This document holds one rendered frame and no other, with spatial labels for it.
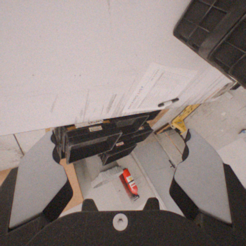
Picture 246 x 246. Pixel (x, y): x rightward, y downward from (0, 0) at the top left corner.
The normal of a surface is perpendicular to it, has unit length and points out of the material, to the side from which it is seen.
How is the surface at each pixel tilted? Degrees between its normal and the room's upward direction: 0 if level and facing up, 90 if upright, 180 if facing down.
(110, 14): 0
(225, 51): 89
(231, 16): 90
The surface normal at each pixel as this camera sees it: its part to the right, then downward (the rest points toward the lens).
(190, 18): -0.76, 0.11
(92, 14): 0.47, 0.77
